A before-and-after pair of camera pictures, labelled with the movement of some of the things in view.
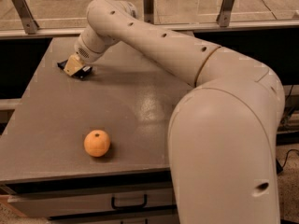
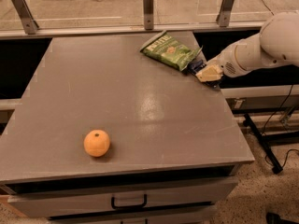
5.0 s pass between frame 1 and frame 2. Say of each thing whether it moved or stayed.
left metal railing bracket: stayed
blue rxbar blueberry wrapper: moved
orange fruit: stayed
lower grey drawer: stayed
